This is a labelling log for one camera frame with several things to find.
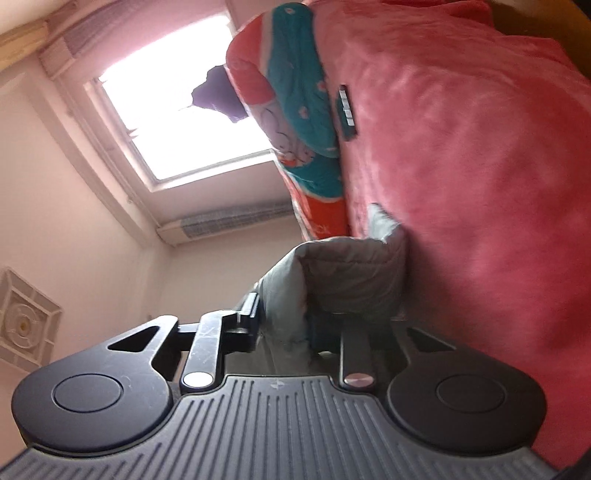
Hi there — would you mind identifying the dark cloth at window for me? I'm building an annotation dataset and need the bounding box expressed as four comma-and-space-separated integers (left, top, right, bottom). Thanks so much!
191, 66, 253, 125

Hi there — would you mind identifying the black smartphone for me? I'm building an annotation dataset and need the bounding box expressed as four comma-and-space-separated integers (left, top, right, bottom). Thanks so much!
335, 84, 359, 142

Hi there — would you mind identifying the printed teal orange quilt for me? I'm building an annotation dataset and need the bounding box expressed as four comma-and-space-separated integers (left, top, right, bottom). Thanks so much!
225, 2, 352, 241

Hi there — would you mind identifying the beige air conditioner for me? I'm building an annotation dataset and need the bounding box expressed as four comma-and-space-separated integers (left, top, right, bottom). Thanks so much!
0, 19, 49, 71

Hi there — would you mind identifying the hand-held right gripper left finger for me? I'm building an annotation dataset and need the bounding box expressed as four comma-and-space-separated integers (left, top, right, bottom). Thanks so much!
107, 293, 260, 394

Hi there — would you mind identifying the pale green down jacket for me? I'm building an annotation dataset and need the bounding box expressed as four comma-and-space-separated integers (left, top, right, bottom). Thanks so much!
256, 203, 410, 366

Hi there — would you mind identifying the pink plush blanket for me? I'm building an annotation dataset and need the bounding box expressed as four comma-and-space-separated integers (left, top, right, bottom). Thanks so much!
302, 0, 591, 468

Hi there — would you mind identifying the white ceiling fixture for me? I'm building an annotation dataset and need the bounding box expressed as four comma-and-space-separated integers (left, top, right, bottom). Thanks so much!
0, 267, 64, 371

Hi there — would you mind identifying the window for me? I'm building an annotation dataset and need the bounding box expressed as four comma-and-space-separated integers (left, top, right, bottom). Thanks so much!
85, 11, 279, 193

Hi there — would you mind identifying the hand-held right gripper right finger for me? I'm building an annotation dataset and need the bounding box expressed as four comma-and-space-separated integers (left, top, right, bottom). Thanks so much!
309, 315, 462, 388

